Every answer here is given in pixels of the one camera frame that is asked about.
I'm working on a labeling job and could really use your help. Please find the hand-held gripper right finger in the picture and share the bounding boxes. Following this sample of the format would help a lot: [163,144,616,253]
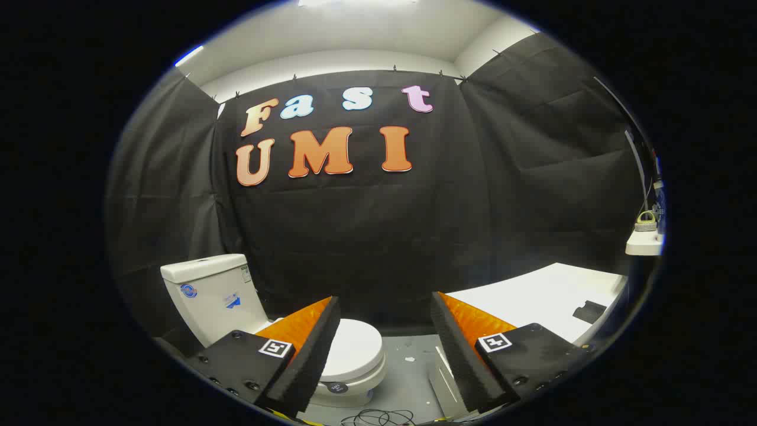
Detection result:
[430,291,595,415]

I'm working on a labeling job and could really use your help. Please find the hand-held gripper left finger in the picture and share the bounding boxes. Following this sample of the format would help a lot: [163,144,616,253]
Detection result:
[185,296,342,418]

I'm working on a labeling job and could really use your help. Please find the white toilet lid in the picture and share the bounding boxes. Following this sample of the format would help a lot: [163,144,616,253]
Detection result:
[321,319,385,382]

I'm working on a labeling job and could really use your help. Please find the white ceramic toilet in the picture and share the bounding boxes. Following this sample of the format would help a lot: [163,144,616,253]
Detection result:
[160,254,388,409]

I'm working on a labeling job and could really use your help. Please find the white cabinet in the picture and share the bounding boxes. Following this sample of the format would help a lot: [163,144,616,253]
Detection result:
[427,263,629,422]

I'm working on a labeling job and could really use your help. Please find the black backdrop cloth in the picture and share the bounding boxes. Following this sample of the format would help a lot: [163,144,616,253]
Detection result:
[105,33,648,356]

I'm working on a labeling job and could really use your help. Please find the flat black pad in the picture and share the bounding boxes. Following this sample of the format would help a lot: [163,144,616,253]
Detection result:
[572,301,607,325]

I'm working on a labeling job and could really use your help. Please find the small ceiling light strip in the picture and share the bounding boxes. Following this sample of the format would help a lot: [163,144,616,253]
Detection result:
[174,45,205,67]

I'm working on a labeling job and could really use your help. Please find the tangled black cables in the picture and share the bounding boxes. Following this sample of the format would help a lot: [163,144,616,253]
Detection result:
[340,408,416,426]

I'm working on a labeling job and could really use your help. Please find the small white wall shelf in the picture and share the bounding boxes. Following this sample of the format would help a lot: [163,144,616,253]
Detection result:
[625,230,663,256]

